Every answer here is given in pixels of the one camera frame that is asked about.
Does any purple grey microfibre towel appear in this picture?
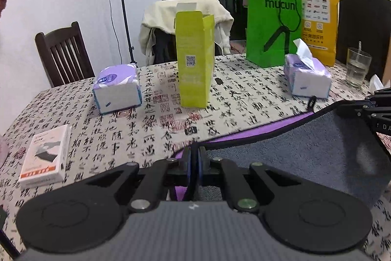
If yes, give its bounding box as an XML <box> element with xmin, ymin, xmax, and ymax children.
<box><xmin>169</xmin><ymin>95</ymin><xmax>391</xmax><ymax>209</ymax></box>

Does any crumpled white paper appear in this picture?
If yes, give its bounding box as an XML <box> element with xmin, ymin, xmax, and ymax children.
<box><xmin>369</xmin><ymin>75</ymin><xmax>390</xmax><ymax>94</ymax></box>

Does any beige case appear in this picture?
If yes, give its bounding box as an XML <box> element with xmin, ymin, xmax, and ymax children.
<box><xmin>382</xmin><ymin>40</ymin><xmax>391</xmax><ymax>84</ymax></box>

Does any glass with spoon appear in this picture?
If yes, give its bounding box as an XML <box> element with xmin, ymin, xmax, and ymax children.
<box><xmin>346</xmin><ymin>41</ymin><xmax>372</xmax><ymax>87</ymax></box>

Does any white small box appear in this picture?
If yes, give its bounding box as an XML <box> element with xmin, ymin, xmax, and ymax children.
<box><xmin>18</xmin><ymin>125</ymin><xmax>72</xmax><ymax>189</ymax></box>

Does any right tissue pack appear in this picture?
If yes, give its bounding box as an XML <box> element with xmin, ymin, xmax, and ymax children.
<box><xmin>284</xmin><ymin>38</ymin><xmax>332</xmax><ymax>99</ymax></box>

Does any tissue pack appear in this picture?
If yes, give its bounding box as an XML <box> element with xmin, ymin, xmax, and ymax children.
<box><xmin>284</xmin><ymin>38</ymin><xmax>332</xmax><ymax>99</ymax></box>
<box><xmin>92</xmin><ymin>63</ymin><xmax>142</xmax><ymax>114</ymax></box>

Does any black paper bag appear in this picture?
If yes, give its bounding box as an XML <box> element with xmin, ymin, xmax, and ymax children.
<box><xmin>336</xmin><ymin>0</ymin><xmax>390</xmax><ymax>79</ymax></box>

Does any yellow paper bag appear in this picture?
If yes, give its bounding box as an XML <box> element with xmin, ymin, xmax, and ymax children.
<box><xmin>302</xmin><ymin>0</ymin><xmax>340</xmax><ymax>66</ymax></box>

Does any left tissue pack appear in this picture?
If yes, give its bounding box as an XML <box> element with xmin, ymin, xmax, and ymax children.
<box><xmin>92</xmin><ymin>63</ymin><xmax>142</xmax><ymax>114</ymax></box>

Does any calligraphy print tablecloth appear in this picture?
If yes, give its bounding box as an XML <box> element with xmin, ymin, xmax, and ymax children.
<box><xmin>0</xmin><ymin>52</ymin><xmax>391</xmax><ymax>261</ymax></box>

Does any green mucun paper bag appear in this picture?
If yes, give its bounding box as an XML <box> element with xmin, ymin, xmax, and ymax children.
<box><xmin>246</xmin><ymin>0</ymin><xmax>302</xmax><ymax>68</ymax></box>

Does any dark wooden chair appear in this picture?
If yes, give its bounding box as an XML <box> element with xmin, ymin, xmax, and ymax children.
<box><xmin>34</xmin><ymin>21</ymin><xmax>95</xmax><ymax>87</ymax></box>

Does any chair with cream blanket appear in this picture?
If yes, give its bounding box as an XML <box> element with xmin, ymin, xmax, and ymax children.
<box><xmin>139</xmin><ymin>0</ymin><xmax>234</xmax><ymax>66</ymax></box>

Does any lime green carton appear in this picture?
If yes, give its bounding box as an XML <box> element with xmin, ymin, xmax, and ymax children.
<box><xmin>174</xmin><ymin>11</ymin><xmax>215</xmax><ymax>109</ymax></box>

